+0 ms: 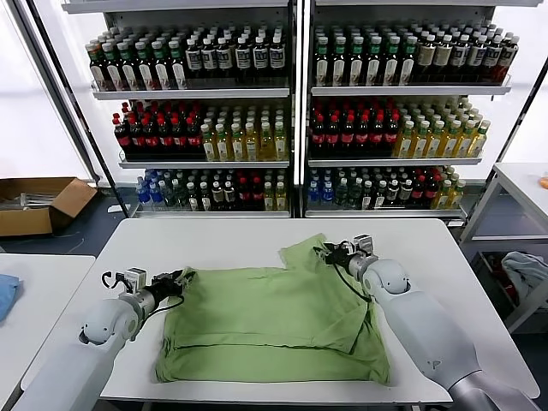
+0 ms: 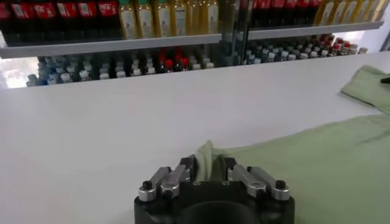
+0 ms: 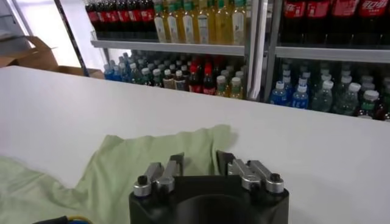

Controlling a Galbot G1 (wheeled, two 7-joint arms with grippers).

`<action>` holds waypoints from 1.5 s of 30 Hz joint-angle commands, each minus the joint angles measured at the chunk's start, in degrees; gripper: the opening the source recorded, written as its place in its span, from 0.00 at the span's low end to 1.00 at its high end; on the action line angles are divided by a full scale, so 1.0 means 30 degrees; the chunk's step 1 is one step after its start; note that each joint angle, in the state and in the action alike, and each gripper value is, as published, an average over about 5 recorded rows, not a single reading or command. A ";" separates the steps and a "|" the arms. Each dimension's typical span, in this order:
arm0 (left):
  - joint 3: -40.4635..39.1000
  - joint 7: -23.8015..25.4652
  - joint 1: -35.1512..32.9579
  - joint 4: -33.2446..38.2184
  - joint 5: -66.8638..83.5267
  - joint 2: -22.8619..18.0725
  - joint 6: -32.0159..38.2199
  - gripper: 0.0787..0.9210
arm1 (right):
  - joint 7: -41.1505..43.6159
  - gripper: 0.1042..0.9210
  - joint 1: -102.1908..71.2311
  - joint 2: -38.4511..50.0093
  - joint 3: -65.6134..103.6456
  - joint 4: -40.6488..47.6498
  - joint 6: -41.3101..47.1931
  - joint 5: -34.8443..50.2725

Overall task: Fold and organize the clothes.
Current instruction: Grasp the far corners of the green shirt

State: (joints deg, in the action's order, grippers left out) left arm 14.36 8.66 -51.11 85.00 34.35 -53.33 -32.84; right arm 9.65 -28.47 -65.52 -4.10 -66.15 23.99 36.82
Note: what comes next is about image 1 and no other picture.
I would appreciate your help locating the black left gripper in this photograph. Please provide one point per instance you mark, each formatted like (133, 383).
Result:
(159, 287)

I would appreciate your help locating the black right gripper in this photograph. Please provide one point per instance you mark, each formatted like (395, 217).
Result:
(340, 259)

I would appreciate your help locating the green polo shirt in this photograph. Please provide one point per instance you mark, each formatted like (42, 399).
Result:
(265, 308)

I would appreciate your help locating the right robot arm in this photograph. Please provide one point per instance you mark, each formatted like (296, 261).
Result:
(406, 299)

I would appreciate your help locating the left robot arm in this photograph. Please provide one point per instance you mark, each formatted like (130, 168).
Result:
(107, 321)

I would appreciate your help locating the clear green water bottle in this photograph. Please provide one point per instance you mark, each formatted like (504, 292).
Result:
(341, 194)
(169, 194)
(180, 196)
(354, 195)

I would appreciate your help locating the dark drink bottle white cap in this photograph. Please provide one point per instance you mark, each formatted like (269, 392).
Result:
(206, 199)
(192, 199)
(393, 192)
(230, 194)
(405, 192)
(218, 194)
(367, 197)
(380, 196)

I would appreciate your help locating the yellow juice bottle green cap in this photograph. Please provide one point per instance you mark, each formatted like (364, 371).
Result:
(466, 142)
(445, 196)
(420, 143)
(405, 143)
(237, 144)
(251, 144)
(208, 145)
(281, 143)
(458, 194)
(435, 143)
(450, 143)
(269, 198)
(222, 145)
(281, 198)
(266, 144)
(480, 141)

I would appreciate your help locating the cola bottle red cap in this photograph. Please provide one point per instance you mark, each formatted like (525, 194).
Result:
(377, 136)
(151, 139)
(431, 192)
(317, 137)
(123, 139)
(257, 194)
(194, 139)
(332, 137)
(165, 139)
(137, 139)
(362, 137)
(418, 192)
(244, 194)
(180, 139)
(391, 136)
(347, 137)

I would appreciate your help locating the white paper scrap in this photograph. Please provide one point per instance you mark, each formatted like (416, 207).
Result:
(114, 209)

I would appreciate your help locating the dark storage bin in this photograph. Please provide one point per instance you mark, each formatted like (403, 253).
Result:
(486, 267)

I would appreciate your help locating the brown cardboard box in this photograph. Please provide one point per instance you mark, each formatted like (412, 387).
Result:
(25, 222)

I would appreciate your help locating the clear plastic packets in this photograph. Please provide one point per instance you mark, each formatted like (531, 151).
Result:
(36, 200)

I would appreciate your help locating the blue folded cloth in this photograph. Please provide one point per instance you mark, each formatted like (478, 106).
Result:
(6, 295)

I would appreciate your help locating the white metal bottle shelf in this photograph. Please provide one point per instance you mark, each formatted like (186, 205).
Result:
(192, 93)
(406, 91)

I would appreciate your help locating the red item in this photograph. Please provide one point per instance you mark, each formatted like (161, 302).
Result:
(507, 287)

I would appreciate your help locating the dark tea bottle green cap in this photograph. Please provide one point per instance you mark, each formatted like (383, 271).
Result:
(322, 64)
(144, 68)
(177, 68)
(391, 64)
(339, 64)
(373, 64)
(408, 63)
(128, 68)
(161, 68)
(356, 64)
(112, 68)

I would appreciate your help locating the grey crumpled cloth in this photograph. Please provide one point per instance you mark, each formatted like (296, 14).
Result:
(524, 269)

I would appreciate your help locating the dark drink bottle blue label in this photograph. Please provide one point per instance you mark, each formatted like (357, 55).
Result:
(475, 57)
(277, 57)
(458, 57)
(224, 60)
(260, 58)
(193, 60)
(491, 59)
(242, 59)
(209, 60)

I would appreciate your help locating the dark drink bottle beige label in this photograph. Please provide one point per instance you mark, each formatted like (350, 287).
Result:
(425, 57)
(442, 57)

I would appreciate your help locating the small orange object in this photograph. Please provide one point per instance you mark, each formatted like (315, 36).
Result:
(544, 182)

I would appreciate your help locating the red drink bottle white cap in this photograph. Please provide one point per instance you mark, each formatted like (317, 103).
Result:
(508, 60)

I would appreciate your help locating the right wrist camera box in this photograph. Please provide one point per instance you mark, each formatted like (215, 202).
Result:
(364, 245)

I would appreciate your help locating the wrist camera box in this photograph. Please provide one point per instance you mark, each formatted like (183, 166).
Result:
(364, 245)
(136, 278)

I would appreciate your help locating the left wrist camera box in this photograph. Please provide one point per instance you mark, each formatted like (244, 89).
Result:
(136, 278)

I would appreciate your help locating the dark slanted window post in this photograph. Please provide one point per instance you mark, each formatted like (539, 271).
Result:
(79, 124)

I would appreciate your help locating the white metal frame table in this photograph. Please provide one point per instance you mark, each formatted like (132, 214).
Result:
(518, 175)

